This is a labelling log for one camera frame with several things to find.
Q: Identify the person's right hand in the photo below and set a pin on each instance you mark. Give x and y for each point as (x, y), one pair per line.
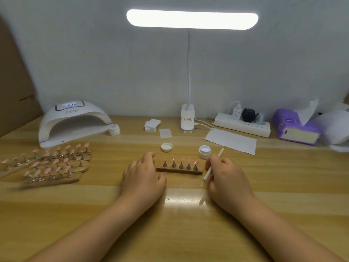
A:
(232, 188)

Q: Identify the person's left hand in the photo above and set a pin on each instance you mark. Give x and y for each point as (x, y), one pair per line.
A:
(143, 185)

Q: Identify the grey dotting pen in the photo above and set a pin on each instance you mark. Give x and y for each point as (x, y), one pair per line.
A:
(206, 174)

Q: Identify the wooden nail holder strip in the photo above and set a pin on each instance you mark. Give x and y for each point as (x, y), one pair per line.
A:
(180, 170)

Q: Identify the white gel jar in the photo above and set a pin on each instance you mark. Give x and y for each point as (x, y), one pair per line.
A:
(204, 151)

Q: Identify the wooden stands with pink nails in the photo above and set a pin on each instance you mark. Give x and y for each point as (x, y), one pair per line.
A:
(49, 163)

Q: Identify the white nail lamp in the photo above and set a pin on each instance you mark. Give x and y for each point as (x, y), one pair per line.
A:
(76, 113)
(333, 128)

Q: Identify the person's right forearm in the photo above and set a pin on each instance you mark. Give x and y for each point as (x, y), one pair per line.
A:
(283, 237)

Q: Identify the person's left forearm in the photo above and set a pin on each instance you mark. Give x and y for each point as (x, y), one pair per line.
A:
(92, 232)

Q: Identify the white desk lamp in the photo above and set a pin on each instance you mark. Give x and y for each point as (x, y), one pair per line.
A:
(191, 20)

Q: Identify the white jar lid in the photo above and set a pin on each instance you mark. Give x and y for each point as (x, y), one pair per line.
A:
(167, 147)

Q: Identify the white paper sheet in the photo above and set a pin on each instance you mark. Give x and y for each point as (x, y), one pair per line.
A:
(232, 142)

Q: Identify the small white paper square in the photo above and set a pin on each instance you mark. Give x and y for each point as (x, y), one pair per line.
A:
(166, 133)

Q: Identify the stack of white cotton pads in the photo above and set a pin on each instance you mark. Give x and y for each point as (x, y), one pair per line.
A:
(152, 125)

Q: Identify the small closed white jar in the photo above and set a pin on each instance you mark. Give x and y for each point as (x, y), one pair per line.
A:
(114, 130)

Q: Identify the white power strip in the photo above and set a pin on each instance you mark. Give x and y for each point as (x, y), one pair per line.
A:
(240, 125)

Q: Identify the grey plug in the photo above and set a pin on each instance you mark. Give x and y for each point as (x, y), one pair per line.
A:
(260, 119)

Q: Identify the black plug adapter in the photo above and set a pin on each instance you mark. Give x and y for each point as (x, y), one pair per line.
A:
(249, 115)

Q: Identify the white charger plug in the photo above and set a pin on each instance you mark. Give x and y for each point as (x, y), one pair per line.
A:
(237, 112)

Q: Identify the purple tissue box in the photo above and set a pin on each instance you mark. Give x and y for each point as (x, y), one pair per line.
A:
(286, 123)

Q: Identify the white tissue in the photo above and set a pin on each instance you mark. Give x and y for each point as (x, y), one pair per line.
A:
(308, 111)

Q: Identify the brown cardboard box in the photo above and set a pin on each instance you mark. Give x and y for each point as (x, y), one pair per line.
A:
(13, 95)

